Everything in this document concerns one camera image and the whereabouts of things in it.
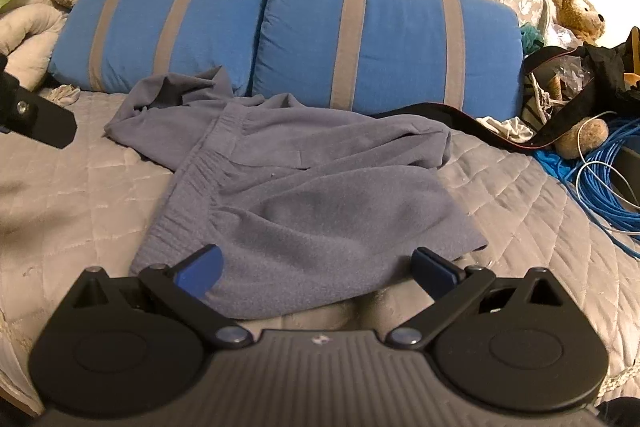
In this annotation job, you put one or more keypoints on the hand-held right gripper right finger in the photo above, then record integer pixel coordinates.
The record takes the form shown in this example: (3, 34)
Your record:
(435, 274)

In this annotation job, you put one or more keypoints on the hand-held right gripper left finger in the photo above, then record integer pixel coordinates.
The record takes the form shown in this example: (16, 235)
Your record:
(200, 274)

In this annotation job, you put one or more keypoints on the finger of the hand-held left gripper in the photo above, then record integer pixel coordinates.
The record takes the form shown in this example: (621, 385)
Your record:
(40, 119)

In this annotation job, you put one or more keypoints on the grey-blue fleece pants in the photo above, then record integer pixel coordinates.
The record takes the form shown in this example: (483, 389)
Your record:
(310, 187)

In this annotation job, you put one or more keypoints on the cream lace-trimmed cloth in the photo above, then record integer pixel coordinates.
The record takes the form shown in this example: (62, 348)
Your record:
(65, 93)

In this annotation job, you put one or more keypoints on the white comforter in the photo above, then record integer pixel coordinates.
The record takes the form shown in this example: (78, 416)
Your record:
(30, 32)

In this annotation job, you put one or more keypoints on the blue pillow with grey stripes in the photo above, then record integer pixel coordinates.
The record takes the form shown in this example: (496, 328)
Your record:
(400, 42)
(135, 32)

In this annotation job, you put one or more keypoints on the white crumpled cloth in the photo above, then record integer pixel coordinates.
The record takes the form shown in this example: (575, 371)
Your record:
(510, 129)

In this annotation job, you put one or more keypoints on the tan plush toy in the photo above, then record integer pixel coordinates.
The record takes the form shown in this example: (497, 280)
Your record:
(582, 137)

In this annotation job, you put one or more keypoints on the clear plastic wrap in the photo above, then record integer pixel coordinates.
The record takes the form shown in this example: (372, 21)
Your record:
(572, 72)

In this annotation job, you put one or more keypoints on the teal cloth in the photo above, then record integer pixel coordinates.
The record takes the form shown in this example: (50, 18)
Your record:
(531, 36)

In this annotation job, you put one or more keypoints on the brown teddy bear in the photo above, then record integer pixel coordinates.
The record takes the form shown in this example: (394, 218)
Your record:
(575, 9)

